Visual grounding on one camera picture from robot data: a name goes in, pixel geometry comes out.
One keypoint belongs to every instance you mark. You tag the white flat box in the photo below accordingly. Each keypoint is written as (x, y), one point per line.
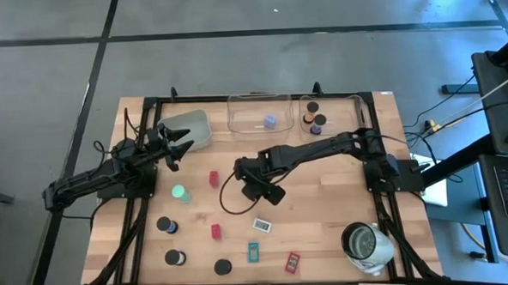
(436, 194)

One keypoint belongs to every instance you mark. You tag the grey plastic bin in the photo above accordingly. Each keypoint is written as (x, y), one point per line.
(193, 128)

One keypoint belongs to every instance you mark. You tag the orange sand hourglass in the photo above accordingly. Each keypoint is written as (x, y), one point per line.
(312, 107)

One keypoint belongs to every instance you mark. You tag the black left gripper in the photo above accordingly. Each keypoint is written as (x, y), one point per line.
(156, 144)

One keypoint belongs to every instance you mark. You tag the clear plastic bin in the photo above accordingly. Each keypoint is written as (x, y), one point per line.
(347, 112)
(244, 117)

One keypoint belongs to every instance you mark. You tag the red plastic block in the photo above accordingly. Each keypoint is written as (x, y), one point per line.
(213, 179)
(216, 231)

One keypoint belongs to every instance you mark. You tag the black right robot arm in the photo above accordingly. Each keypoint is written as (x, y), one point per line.
(314, 148)

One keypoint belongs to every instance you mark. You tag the dark grey desk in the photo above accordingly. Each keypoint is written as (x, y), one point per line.
(493, 106)

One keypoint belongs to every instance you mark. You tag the dark desk foot bar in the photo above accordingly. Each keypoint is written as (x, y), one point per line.
(458, 89)

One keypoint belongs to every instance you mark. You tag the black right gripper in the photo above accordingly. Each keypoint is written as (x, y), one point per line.
(249, 173)

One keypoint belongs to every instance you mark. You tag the mint green hourglass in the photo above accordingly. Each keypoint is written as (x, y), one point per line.
(179, 191)

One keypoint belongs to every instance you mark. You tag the black capped hourglass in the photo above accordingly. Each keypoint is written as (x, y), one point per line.
(222, 266)

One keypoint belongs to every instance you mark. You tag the white digital timer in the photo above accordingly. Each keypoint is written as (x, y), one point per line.
(262, 225)

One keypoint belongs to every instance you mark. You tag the red digital timer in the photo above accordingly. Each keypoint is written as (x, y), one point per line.
(292, 262)

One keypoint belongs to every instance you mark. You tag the blue sand black hourglass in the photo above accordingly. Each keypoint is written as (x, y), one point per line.
(164, 223)

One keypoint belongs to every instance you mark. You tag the black slanted stand bar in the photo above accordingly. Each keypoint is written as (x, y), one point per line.
(457, 163)

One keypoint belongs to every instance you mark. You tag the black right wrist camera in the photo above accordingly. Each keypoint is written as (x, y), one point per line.
(275, 195)

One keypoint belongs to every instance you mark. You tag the purple sand hourglass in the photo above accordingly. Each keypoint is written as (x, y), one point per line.
(319, 120)

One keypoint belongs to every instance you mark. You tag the blue digital timer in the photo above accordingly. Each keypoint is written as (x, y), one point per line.
(253, 252)

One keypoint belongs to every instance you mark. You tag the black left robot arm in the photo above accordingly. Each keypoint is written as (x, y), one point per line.
(88, 180)

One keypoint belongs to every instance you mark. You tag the lavender plastic block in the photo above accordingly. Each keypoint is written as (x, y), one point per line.
(270, 122)

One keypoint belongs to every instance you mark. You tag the white sand black hourglass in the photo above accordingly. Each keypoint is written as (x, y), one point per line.
(172, 257)

